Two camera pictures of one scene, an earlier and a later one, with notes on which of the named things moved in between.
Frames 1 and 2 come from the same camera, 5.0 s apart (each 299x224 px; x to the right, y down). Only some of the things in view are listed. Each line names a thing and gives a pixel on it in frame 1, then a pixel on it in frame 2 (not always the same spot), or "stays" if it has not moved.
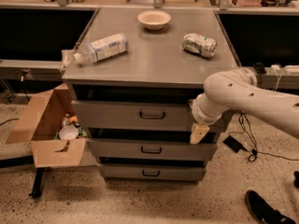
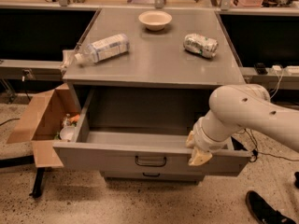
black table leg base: [24, 161] stays
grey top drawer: [133, 115] -> [139, 152]
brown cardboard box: [39, 128] stays
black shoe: [263, 211] stays
